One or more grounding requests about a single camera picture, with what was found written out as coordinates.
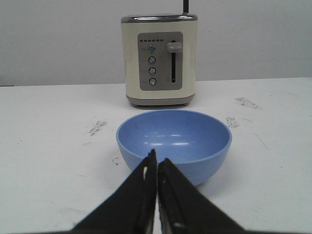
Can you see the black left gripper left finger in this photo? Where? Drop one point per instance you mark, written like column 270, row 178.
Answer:
column 131, row 208

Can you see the cream and chrome toaster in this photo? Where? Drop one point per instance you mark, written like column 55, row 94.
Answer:
column 159, row 56

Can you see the blue bowl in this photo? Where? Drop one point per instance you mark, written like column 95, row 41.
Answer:
column 196, row 143

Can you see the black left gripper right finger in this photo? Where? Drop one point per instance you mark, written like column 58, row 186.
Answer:
column 184, row 210

